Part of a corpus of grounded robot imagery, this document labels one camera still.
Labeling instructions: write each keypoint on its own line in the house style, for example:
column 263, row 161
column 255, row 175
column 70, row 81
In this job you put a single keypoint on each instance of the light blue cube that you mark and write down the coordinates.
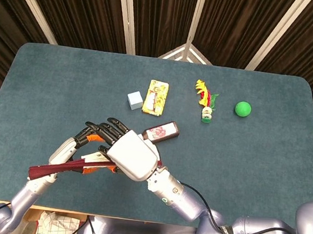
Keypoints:
column 135, row 100

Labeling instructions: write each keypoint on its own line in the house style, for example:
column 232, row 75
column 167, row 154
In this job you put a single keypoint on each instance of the brown bottle with white cap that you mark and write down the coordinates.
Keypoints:
column 162, row 131

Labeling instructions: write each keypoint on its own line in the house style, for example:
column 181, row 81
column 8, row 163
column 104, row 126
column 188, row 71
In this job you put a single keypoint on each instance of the yellow snack packet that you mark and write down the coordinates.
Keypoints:
column 155, row 97

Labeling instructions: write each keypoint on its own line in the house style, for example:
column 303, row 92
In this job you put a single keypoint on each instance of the blue felt table mat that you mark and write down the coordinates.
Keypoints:
column 64, row 84

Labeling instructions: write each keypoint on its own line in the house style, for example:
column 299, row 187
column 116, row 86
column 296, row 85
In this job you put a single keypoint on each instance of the white checked cloth bag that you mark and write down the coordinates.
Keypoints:
column 56, row 228

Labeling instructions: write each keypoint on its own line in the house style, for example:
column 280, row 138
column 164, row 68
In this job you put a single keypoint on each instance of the dark brown pleated curtain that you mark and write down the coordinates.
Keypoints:
column 163, row 10

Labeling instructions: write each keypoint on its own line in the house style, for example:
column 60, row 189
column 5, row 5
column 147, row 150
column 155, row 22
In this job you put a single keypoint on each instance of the white triangular frame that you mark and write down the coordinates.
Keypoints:
column 185, row 52

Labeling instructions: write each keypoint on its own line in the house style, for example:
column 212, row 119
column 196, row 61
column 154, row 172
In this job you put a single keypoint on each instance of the white metal frame post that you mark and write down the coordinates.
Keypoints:
column 276, row 32
column 31, row 2
column 197, row 14
column 127, row 12

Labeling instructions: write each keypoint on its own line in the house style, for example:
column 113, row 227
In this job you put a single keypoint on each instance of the right grey-purple robot arm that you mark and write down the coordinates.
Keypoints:
column 189, row 202

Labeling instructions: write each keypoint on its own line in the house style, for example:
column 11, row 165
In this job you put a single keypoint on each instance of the cardboard box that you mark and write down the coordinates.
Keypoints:
column 35, row 214

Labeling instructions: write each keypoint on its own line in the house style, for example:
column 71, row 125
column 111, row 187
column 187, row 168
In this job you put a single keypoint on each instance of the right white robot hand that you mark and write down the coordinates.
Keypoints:
column 133, row 155

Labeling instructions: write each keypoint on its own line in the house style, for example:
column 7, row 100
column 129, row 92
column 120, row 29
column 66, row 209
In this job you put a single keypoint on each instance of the left grey-purple robot arm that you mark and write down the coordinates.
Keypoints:
column 23, row 197

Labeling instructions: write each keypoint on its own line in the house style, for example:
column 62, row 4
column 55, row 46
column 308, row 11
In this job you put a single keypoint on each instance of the green ball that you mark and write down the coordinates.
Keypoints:
column 243, row 109

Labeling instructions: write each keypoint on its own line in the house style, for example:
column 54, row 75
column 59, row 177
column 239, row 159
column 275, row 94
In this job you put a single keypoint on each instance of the colourful feather shuttlecock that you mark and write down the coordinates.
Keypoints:
column 204, row 95

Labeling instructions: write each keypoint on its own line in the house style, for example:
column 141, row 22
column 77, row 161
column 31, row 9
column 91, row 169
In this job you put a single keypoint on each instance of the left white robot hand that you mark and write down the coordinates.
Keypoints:
column 63, row 150

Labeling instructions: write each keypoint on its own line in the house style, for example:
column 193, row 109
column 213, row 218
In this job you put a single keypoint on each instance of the white paper folding fan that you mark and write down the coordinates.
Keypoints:
column 60, row 168

